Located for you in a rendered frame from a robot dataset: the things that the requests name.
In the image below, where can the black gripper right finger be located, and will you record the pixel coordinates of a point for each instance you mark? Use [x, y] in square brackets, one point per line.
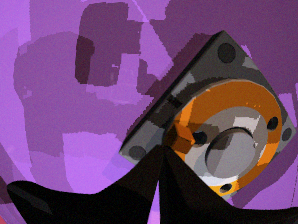
[186, 199]

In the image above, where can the orange round plate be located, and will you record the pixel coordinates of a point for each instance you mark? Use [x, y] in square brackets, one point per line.
[226, 104]

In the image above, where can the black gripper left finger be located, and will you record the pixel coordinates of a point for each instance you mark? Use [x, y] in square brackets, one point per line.
[128, 201]

